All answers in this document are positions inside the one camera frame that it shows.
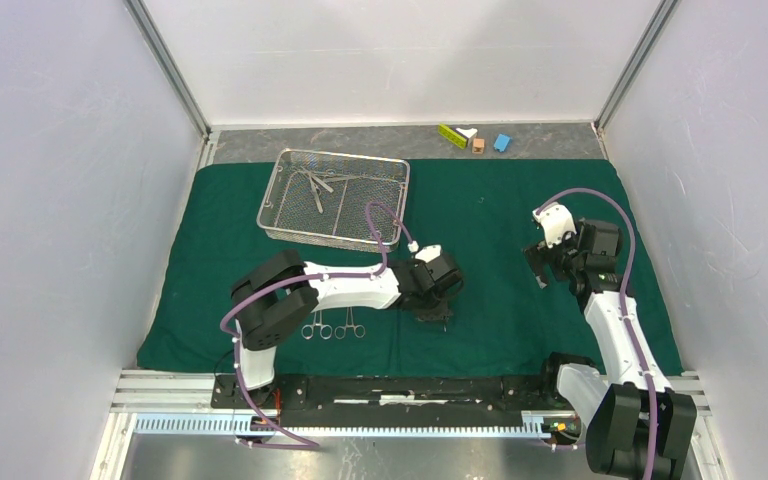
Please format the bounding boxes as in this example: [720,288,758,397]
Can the green surgical cloth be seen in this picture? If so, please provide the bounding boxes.
[136,157,685,379]

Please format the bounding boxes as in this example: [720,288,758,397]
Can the blue small block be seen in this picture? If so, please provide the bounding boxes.
[493,134,512,153]

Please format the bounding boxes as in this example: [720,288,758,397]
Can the brown wooden cube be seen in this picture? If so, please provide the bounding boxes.
[470,137,485,155]

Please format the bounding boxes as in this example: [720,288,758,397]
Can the metal mesh instrument tray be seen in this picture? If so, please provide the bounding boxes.
[256,149,411,252]

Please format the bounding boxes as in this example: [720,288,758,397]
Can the steel forceps with ring handles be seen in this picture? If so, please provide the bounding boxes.
[301,311,334,340]

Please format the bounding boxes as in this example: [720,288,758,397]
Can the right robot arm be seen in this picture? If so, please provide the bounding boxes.
[524,213,697,479]

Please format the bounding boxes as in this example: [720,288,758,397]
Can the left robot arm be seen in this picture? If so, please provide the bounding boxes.
[219,244,465,408]

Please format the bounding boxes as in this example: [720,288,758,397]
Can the white small block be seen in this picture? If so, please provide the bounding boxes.
[455,128,478,146]

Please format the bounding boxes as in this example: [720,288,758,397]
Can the yellow-green lego brick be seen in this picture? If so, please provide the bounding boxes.
[437,124,469,149]

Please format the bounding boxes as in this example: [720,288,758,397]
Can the steel tweezers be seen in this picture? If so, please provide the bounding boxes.
[306,171,334,193]

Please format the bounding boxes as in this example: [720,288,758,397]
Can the steel forceps near tray edge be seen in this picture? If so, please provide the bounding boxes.
[298,170,324,214]

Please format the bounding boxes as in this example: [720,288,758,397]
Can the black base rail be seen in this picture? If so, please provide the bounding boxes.
[210,374,583,445]

